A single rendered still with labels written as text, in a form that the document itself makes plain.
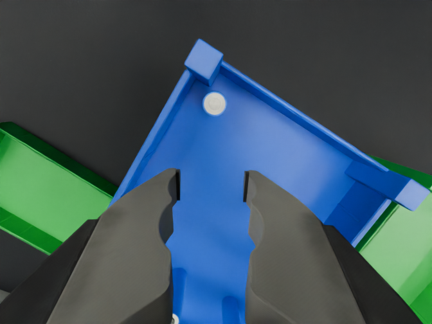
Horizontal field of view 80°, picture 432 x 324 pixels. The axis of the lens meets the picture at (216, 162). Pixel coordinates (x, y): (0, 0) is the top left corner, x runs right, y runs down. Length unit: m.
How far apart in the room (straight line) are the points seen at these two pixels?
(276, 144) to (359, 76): 0.42
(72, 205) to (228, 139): 0.51
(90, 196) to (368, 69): 0.68
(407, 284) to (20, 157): 0.83
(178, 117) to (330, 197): 0.18
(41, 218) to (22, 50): 0.37
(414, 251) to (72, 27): 0.78
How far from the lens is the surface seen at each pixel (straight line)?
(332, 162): 0.29
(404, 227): 0.57
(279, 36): 0.61
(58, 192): 0.71
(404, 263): 0.61
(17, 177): 0.75
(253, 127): 0.26
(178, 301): 0.28
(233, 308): 0.32
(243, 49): 0.59
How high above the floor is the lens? 0.58
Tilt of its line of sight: 77 degrees down
